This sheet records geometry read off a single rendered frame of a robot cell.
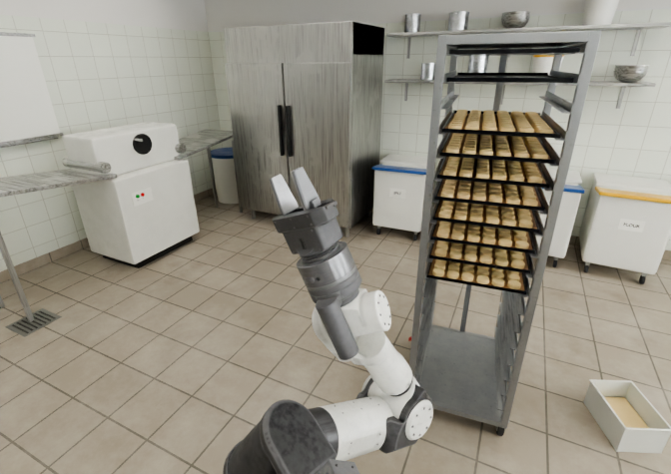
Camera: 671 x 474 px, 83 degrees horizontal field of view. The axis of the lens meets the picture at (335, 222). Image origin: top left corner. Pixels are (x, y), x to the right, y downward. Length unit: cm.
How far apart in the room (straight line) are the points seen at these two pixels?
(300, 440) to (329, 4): 442
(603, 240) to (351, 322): 337
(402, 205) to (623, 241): 185
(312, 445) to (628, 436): 199
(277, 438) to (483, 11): 399
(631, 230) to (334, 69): 278
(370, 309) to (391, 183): 328
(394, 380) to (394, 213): 325
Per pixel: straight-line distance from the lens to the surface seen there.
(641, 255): 393
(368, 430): 75
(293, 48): 388
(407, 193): 383
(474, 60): 396
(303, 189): 56
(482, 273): 179
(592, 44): 151
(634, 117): 428
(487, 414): 220
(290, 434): 63
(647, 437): 251
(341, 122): 363
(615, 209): 376
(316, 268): 57
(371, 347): 70
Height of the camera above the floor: 174
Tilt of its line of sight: 23 degrees down
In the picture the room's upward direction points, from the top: 1 degrees counter-clockwise
